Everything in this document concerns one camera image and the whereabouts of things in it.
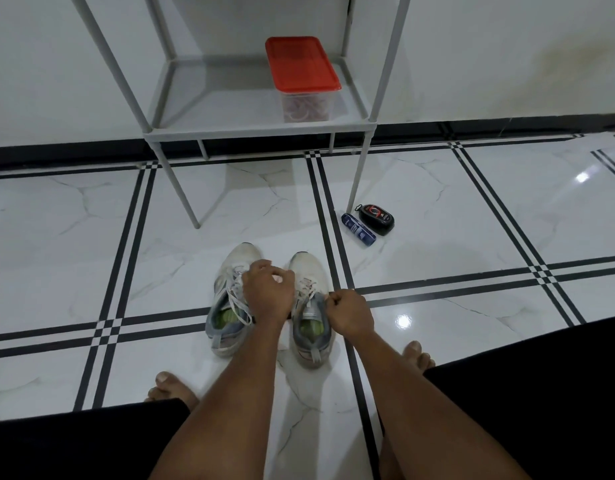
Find clear box with red lid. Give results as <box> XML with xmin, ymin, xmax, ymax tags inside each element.
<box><xmin>283</xmin><ymin>97</ymin><xmax>333</xmax><ymax>123</ymax></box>

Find person's foot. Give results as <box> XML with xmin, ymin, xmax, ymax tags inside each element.
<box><xmin>143</xmin><ymin>370</ymin><xmax>202</xmax><ymax>412</ymax></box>
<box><xmin>401</xmin><ymin>340</ymin><xmax>437</xmax><ymax>374</ymax></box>

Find black shorts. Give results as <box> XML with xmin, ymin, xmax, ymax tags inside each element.
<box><xmin>0</xmin><ymin>313</ymin><xmax>615</xmax><ymax>480</ymax></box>

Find person's right forearm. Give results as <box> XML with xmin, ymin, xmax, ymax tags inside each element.
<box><xmin>355</xmin><ymin>328</ymin><xmax>532</xmax><ymax>480</ymax></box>

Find clear container with red lid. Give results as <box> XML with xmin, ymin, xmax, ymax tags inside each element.
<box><xmin>264</xmin><ymin>35</ymin><xmax>343</xmax><ymax>124</ymax></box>

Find person's left foot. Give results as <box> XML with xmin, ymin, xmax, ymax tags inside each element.
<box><xmin>143</xmin><ymin>370</ymin><xmax>202</xmax><ymax>412</ymax></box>

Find white grey sneaker shoe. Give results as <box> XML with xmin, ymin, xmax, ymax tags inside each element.
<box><xmin>287</xmin><ymin>250</ymin><xmax>336</xmax><ymax>370</ymax></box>
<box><xmin>204</xmin><ymin>241</ymin><xmax>264</xmax><ymax>359</ymax></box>

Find person's right foot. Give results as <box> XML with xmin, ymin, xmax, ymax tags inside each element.
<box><xmin>401</xmin><ymin>340</ymin><xmax>437</xmax><ymax>374</ymax></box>

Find person's right leg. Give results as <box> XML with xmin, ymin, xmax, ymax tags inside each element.
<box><xmin>378</xmin><ymin>429</ymin><xmax>407</xmax><ymax>480</ymax></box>

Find person's right hand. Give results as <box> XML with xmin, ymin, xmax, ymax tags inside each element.
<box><xmin>325</xmin><ymin>288</ymin><xmax>376</xmax><ymax>343</ymax></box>

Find person's left forearm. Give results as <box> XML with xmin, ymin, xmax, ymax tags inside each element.
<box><xmin>148</xmin><ymin>317</ymin><xmax>290</xmax><ymax>480</ymax></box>

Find black oval polish bottle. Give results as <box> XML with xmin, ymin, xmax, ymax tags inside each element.
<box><xmin>354</xmin><ymin>203</ymin><xmax>396</xmax><ymax>237</ymax></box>

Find grey metal shelf rack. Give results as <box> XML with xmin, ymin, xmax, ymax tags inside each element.
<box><xmin>69</xmin><ymin>0</ymin><xmax>414</xmax><ymax>230</ymax></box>

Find person's left hand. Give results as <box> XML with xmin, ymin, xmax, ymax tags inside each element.
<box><xmin>241</xmin><ymin>259</ymin><xmax>296</xmax><ymax>326</ymax></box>

